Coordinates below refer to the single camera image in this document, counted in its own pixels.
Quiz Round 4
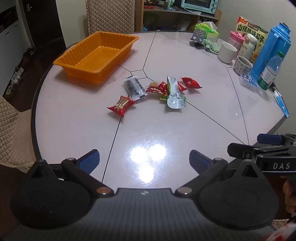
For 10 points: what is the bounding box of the teal toaster oven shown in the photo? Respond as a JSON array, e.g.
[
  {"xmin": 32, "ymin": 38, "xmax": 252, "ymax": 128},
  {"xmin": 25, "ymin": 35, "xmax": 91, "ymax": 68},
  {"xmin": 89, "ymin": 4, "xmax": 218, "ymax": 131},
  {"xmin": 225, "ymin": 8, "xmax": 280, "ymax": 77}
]
[{"xmin": 181, "ymin": 0, "xmax": 219, "ymax": 16}]

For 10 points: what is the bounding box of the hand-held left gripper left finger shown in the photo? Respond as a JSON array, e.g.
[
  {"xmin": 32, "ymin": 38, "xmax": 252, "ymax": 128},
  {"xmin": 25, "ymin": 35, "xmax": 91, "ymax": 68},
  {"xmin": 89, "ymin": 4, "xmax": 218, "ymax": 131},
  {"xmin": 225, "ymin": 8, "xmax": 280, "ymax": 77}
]
[{"xmin": 27, "ymin": 149, "xmax": 114, "ymax": 197}]

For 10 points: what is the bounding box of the dark door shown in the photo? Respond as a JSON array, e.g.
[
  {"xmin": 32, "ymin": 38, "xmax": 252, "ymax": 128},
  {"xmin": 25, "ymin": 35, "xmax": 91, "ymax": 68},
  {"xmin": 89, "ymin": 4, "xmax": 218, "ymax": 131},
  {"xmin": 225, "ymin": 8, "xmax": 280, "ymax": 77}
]
[{"xmin": 20, "ymin": 0, "xmax": 64, "ymax": 47}]

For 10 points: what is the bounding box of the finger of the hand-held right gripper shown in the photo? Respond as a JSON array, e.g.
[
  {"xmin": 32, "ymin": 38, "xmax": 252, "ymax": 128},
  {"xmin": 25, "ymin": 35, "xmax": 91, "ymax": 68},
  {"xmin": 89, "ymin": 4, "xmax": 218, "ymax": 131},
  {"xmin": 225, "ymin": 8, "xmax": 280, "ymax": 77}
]
[
  {"xmin": 227, "ymin": 143, "xmax": 257, "ymax": 160},
  {"xmin": 257, "ymin": 134, "xmax": 284, "ymax": 144}
]

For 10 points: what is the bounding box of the beige quilted chair back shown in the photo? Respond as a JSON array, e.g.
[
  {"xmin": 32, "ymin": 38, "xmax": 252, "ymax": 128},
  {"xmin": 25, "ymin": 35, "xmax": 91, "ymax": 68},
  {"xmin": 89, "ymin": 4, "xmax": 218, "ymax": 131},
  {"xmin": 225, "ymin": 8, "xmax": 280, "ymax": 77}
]
[{"xmin": 85, "ymin": 0, "xmax": 136, "ymax": 35}]

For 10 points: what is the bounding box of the person's right hand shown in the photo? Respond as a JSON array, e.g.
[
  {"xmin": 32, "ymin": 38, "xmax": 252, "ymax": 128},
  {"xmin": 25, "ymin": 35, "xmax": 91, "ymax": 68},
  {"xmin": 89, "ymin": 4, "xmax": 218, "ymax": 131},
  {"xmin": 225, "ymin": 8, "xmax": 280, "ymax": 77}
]
[{"xmin": 283, "ymin": 178, "xmax": 296, "ymax": 214}]

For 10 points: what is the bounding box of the white cabinet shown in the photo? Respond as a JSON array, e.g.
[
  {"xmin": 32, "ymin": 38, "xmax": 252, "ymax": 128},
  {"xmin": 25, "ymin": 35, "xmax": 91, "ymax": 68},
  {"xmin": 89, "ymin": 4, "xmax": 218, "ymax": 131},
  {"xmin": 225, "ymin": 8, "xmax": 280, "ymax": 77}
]
[{"xmin": 0, "ymin": 5, "xmax": 23, "ymax": 98}]

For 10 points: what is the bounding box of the orange plastic tray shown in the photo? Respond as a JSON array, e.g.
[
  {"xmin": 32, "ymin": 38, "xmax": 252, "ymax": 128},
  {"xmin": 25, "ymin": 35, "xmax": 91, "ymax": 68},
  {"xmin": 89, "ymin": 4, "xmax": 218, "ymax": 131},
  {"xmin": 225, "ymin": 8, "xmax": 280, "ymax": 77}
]
[{"xmin": 53, "ymin": 31, "xmax": 139, "ymax": 87}]

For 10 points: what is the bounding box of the silver foil snack pouch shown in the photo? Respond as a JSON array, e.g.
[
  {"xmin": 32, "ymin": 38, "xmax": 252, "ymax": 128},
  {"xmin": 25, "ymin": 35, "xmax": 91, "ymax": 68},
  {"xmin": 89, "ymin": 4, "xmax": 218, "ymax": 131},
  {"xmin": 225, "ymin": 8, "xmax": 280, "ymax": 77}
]
[{"xmin": 166, "ymin": 76, "xmax": 186, "ymax": 109}]

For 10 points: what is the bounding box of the row of shoes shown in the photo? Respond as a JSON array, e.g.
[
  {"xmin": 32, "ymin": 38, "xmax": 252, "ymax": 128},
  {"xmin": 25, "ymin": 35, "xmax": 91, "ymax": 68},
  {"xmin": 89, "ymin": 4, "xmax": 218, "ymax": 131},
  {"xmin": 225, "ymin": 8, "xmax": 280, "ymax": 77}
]
[{"xmin": 6, "ymin": 46, "xmax": 35, "ymax": 95}]

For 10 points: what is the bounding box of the green cloth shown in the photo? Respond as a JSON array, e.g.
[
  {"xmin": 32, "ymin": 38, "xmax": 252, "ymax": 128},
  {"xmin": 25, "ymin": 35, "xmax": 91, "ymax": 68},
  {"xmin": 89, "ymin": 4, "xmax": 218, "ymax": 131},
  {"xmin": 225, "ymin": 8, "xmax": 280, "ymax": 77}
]
[{"xmin": 203, "ymin": 39, "xmax": 219, "ymax": 55}]

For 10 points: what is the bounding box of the white bottle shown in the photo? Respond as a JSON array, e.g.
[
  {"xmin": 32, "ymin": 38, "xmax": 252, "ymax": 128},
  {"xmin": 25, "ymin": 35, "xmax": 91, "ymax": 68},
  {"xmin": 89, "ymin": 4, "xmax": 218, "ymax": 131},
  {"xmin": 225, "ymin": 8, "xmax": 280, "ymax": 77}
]
[{"xmin": 238, "ymin": 34, "xmax": 258, "ymax": 59}]

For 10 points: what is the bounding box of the clear water bottle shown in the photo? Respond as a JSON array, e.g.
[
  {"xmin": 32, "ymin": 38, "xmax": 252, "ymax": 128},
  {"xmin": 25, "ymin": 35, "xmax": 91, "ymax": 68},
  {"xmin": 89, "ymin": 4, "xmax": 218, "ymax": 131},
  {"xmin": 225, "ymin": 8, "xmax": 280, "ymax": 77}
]
[{"xmin": 257, "ymin": 51, "xmax": 284, "ymax": 91}]

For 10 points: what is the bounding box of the yellow green snack packet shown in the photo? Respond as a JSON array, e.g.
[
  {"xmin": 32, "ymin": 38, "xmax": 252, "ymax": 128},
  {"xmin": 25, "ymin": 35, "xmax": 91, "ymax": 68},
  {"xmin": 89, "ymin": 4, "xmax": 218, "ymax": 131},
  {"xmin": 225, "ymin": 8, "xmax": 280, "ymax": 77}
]
[{"xmin": 159, "ymin": 85, "xmax": 170, "ymax": 101}]

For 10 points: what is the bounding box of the silver snack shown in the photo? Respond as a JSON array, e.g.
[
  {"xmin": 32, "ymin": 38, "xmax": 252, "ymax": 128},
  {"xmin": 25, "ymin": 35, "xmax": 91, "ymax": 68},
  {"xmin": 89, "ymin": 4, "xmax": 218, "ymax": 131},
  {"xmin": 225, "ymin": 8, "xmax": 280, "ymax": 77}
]
[{"xmin": 122, "ymin": 76, "xmax": 147, "ymax": 101}]

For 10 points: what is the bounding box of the large red snack packet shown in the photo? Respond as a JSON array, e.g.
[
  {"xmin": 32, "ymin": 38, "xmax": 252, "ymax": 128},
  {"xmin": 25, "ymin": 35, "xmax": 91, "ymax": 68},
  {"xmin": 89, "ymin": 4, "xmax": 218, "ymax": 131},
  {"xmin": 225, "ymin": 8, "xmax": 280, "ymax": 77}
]
[{"xmin": 180, "ymin": 77, "xmax": 203, "ymax": 89}]

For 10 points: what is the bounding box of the green tissue box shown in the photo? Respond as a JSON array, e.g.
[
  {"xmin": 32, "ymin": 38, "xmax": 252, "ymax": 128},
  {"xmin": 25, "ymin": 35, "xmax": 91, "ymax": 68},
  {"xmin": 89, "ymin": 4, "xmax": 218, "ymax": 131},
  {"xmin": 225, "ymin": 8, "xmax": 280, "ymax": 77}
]
[{"xmin": 194, "ymin": 22, "xmax": 220, "ymax": 43}]

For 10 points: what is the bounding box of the white mug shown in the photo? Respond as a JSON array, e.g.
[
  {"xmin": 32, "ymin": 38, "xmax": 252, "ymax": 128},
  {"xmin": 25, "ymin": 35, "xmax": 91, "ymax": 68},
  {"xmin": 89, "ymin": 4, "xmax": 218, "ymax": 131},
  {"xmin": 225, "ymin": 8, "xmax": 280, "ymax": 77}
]
[{"xmin": 217, "ymin": 42, "xmax": 238, "ymax": 64}]

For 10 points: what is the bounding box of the sunflower seed bag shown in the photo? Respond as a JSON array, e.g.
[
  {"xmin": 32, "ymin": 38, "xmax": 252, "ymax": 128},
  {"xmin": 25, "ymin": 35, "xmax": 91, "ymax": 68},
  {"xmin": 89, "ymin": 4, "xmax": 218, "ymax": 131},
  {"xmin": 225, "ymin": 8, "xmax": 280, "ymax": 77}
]
[{"xmin": 235, "ymin": 16, "xmax": 270, "ymax": 64}]

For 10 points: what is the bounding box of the clear plastic packet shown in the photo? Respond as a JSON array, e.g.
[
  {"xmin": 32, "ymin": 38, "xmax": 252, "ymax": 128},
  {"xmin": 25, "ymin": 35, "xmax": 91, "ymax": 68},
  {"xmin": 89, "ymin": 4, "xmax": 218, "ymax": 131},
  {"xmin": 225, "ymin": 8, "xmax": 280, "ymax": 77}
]
[{"xmin": 239, "ymin": 74, "xmax": 262, "ymax": 92}]

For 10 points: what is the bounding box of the wooden shelf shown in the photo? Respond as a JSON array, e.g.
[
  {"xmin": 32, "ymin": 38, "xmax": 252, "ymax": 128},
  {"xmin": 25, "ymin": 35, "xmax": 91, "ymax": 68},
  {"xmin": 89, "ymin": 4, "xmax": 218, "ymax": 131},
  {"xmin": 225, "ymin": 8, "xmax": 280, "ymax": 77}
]
[{"xmin": 135, "ymin": 0, "xmax": 222, "ymax": 32}]

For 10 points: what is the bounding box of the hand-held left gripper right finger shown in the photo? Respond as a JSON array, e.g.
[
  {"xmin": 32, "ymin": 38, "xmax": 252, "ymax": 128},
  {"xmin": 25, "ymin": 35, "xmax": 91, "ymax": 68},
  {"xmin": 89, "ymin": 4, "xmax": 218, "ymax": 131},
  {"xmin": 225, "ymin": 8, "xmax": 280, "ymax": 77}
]
[{"xmin": 175, "ymin": 150, "xmax": 267, "ymax": 197}]

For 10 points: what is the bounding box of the patterned mug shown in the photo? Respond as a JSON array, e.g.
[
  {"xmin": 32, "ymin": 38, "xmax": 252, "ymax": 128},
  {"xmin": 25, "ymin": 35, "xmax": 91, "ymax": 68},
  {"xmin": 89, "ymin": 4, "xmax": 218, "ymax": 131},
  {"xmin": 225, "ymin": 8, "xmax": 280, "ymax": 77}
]
[{"xmin": 234, "ymin": 56, "xmax": 253, "ymax": 76}]

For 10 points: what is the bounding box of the grey phone stand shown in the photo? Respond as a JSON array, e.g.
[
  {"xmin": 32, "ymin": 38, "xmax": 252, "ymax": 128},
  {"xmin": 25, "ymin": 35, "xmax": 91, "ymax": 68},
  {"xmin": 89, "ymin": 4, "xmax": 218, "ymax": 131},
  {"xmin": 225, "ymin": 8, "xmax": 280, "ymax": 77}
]
[{"xmin": 189, "ymin": 28, "xmax": 207, "ymax": 49}]

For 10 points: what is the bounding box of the pink cup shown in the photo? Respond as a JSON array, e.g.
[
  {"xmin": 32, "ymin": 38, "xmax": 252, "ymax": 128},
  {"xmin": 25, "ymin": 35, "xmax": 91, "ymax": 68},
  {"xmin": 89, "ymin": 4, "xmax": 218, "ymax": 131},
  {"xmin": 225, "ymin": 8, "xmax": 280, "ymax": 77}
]
[{"xmin": 228, "ymin": 31, "xmax": 245, "ymax": 57}]

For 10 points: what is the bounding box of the red gold candy packet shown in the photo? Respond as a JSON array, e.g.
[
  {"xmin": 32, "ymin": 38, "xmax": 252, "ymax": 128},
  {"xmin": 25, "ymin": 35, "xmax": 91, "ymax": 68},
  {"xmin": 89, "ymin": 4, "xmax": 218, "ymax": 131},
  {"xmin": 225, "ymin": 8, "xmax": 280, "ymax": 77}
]
[{"xmin": 107, "ymin": 95, "xmax": 137, "ymax": 117}]

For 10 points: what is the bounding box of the blue thermos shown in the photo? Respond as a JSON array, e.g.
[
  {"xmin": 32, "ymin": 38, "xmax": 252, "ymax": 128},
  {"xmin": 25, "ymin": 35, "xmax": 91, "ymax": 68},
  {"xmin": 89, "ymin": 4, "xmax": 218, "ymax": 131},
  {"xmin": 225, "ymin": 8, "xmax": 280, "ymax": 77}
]
[{"xmin": 248, "ymin": 22, "xmax": 292, "ymax": 85}]

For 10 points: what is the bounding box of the shiny red snack packet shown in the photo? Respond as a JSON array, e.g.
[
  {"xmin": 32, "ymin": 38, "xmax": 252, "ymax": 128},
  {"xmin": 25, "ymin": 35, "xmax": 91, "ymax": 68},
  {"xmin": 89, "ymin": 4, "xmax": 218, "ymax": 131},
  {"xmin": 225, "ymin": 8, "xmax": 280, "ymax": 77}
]
[{"xmin": 146, "ymin": 85, "xmax": 162, "ymax": 94}]

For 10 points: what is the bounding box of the blue box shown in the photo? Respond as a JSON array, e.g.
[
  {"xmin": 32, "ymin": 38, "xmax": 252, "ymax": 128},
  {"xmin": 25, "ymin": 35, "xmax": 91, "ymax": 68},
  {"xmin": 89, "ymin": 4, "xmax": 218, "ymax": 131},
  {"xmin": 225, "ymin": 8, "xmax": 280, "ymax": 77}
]
[{"xmin": 274, "ymin": 89, "xmax": 290, "ymax": 117}]

